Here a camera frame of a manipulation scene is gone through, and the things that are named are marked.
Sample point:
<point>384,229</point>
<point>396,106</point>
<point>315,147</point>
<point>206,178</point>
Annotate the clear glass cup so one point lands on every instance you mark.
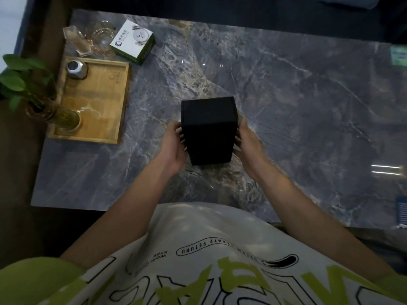
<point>102,39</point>

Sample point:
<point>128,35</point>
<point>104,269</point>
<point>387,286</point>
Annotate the person's right thumb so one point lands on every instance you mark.
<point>237,145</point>

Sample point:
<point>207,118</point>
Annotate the glass vase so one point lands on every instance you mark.
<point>57,114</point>

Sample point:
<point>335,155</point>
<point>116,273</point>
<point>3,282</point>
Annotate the person's left forearm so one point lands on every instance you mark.
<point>120,212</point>

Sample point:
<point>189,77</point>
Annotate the person's right forearm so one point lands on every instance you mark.
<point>314,219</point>

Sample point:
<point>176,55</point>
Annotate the clear glass pitcher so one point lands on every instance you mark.
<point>76,39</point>

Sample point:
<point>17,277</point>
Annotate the green leafy plant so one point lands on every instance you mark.
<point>22,77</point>

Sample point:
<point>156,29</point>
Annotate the green sticker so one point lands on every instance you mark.
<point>399,54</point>

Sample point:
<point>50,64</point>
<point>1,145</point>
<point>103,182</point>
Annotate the silver metal tin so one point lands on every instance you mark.
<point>76,69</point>

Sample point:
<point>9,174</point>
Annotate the person's left thumb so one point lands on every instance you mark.
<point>183,146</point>

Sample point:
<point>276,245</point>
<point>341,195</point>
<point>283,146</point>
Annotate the person's left hand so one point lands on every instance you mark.
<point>170,152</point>

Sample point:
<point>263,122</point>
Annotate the white and green carton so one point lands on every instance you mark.
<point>132,42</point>

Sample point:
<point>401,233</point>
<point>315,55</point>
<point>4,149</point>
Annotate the black square box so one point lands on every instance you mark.
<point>209,130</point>

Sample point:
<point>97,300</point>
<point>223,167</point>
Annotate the blue striped object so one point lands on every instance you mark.
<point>402,210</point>

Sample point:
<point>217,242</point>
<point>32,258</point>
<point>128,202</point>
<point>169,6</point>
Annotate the white and green printed shirt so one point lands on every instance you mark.
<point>203,260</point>

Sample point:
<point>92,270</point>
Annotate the wooden tray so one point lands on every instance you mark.
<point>95,101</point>

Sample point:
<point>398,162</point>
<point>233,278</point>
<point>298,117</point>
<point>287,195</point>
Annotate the person's right hand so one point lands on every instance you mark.
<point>251,152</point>

